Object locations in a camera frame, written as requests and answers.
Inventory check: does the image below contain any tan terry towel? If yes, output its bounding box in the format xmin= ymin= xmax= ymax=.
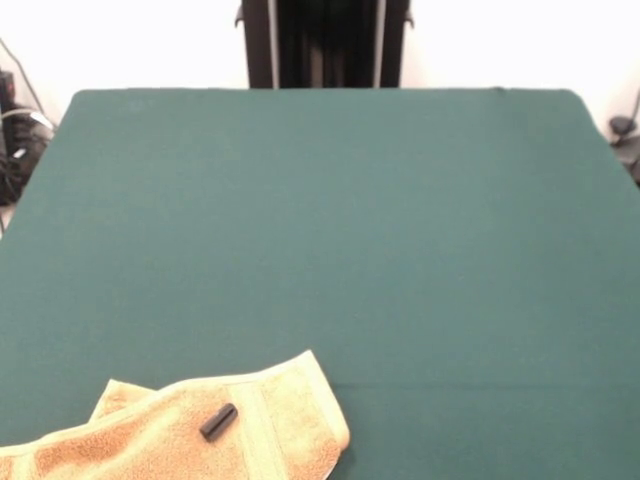
xmin=0 ymin=349 xmax=351 ymax=480

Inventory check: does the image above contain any dark green table cloth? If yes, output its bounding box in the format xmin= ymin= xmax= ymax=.
xmin=0 ymin=88 xmax=640 ymax=480

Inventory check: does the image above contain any small black rubber pad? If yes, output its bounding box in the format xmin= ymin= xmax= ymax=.
xmin=199 ymin=402 xmax=238 ymax=443

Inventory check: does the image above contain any black clamp object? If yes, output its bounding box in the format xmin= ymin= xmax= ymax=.
xmin=609 ymin=116 xmax=640 ymax=189

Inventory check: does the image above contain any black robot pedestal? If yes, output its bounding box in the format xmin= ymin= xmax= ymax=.
xmin=232 ymin=0 xmax=416 ymax=90

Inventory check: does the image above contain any black equipment with cables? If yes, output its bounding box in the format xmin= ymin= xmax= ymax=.
xmin=0 ymin=39 xmax=57 ymax=207

